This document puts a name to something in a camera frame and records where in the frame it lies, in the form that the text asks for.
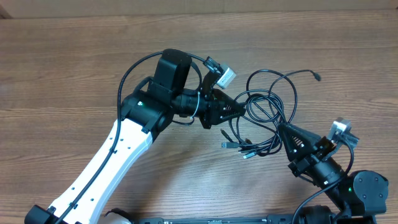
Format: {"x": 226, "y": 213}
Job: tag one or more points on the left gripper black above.
{"x": 215, "y": 113}

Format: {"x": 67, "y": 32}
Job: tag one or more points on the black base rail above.
{"x": 270, "y": 219}

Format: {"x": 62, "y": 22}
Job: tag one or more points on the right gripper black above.
{"x": 294, "y": 150}

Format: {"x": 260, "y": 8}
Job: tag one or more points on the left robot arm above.
{"x": 141, "y": 117}

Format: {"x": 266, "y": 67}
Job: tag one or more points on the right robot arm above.
{"x": 359, "y": 196}

